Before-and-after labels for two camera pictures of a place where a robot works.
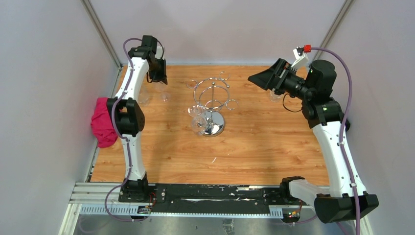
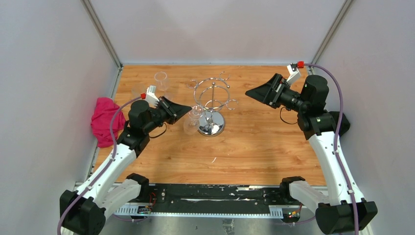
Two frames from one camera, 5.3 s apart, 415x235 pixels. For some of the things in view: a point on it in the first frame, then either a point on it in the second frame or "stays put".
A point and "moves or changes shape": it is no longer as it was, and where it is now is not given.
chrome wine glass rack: (211, 95) stays put
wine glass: (199, 121) moves or changes shape
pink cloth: (102, 124) stays put
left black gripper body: (157, 71) → (160, 115)
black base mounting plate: (177, 199) stays put
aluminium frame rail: (103, 199) stays put
